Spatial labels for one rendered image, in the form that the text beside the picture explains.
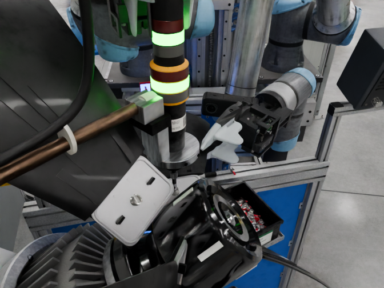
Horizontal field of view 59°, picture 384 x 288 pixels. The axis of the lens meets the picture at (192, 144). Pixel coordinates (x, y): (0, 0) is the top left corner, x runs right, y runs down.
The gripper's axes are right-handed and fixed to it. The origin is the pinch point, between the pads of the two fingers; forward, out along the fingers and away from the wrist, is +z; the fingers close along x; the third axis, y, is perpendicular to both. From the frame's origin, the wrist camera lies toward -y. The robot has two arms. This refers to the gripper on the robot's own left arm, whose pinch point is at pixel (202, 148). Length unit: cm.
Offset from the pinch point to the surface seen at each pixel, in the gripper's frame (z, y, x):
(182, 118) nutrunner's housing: 11.4, 4.2, -14.7
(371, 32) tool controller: -57, 8, -8
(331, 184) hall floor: -144, 8, 119
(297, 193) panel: -48, 9, 45
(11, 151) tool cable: 29.7, 1.5, -19.5
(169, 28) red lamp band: 12.5, 2.6, -25.4
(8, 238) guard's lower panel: 14, -100, 116
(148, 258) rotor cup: 22.2, 9.2, -2.7
